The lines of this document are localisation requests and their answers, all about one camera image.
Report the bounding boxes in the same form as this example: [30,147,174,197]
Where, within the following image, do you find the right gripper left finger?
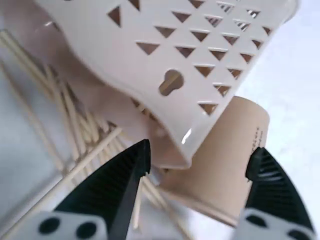
[21,138,152,240]

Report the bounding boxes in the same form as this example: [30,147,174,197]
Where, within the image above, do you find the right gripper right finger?
[232,146,316,240]

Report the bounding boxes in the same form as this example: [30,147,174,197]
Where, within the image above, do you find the beige plastic basket, triangle holes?
[0,0,301,173]

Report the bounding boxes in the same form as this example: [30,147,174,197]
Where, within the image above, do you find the brown paper cup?
[159,96,271,228]

